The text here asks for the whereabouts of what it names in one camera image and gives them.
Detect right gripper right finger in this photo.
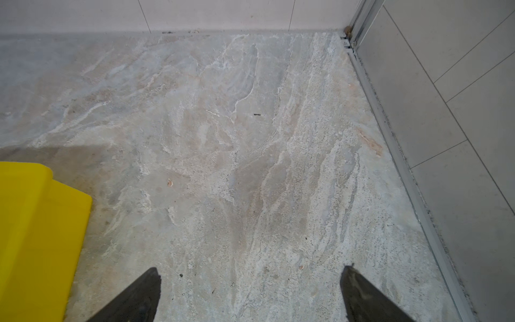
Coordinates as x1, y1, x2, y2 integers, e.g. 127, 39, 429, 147
339, 266, 414, 322

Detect yellow plastic bin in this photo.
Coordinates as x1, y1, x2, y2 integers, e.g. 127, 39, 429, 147
1, 162, 93, 321

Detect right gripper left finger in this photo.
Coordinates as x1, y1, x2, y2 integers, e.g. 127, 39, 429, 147
87, 267, 162, 322

